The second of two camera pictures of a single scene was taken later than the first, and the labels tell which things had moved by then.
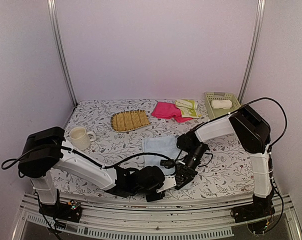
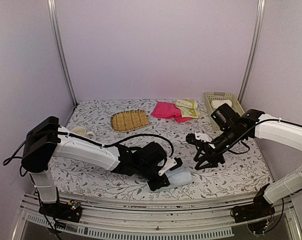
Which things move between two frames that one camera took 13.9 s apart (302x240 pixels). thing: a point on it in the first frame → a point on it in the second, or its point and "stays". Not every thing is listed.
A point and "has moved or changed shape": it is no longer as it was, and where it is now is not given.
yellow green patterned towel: [188, 108] stays
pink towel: [167, 110] stays
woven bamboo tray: [128, 120] stays
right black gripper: [181, 171] → [214, 158]
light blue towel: [166, 145] has moved or changed shape
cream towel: [221, 104] stays
